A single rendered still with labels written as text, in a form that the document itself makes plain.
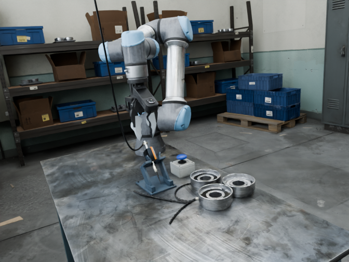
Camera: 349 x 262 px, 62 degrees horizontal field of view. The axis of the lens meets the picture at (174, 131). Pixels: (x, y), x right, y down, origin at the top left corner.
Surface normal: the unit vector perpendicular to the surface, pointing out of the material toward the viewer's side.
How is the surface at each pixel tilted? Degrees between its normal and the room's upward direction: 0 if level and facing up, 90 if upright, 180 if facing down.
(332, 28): 90
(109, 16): 91
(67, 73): 83
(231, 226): 0
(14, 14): 90
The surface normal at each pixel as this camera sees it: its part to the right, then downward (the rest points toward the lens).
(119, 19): 0.48, 0.25
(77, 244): -0.08, -0.96
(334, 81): -0.87, 0.20
